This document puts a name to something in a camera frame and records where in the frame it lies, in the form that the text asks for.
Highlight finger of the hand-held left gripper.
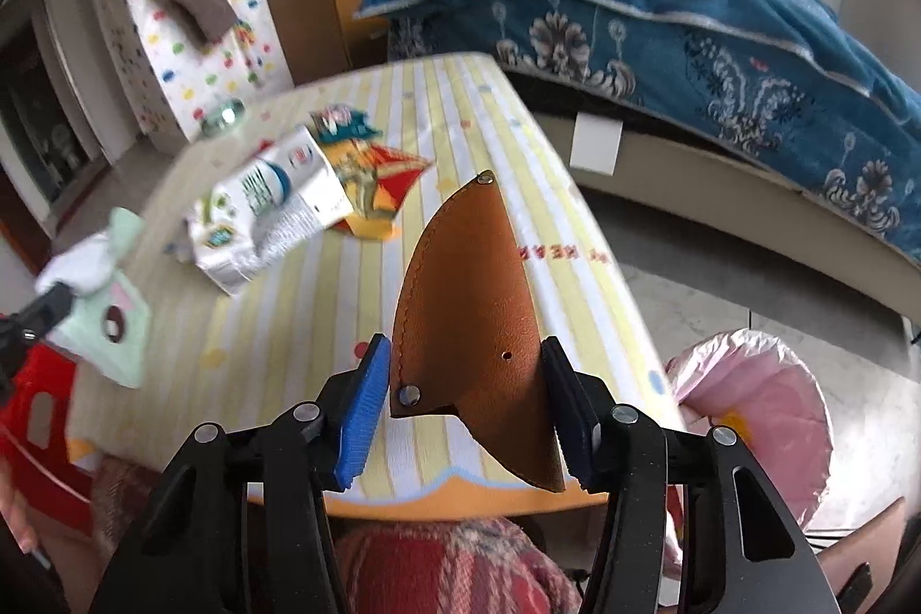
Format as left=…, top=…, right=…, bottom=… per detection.
left=16, top=281, right=75, bottom=342

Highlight striped yellow tablecloth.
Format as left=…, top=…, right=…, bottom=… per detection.
left=64, top=51, right=684, bottom=516

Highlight white teal carton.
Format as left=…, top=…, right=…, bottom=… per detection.
left=237, top=125, right=355, bottom=228

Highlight white paper tag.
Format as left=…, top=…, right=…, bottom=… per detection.
left=568, top=114, right=626, bottom=178

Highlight plaid trousers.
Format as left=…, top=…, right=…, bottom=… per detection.
left=93, top=456, right=585, bottom=614

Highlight wooden nightstand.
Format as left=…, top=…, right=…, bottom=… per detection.
left=262, top=0, right=397, bottom=87

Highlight mint green packet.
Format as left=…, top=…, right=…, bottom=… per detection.
left=36, top=207, right=153, bottom=389

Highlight orange printed wrapper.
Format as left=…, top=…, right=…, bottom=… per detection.
left=317, top=139, right=437, bottom=242

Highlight brown leather sheath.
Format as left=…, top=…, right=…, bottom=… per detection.
left=389, top=169, right=569, bottom=494

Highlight white dotted cabinet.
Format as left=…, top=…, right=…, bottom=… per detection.
left=75, top=0, right=296, bottom=138

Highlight person's left hand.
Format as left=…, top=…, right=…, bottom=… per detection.
left=0, top=474, right=37, bottom=554

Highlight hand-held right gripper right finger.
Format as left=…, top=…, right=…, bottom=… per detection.
left=539, top=335, right=843, bottom=614

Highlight pink trash bag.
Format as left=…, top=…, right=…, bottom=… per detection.
left=662, top=330, right=836, bottom=533

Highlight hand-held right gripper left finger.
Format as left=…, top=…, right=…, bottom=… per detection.
left=87, top=332, right=393, bottom=614

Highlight clear printed wrapper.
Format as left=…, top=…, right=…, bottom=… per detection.
left=309, top=106, right=381, bottom=144

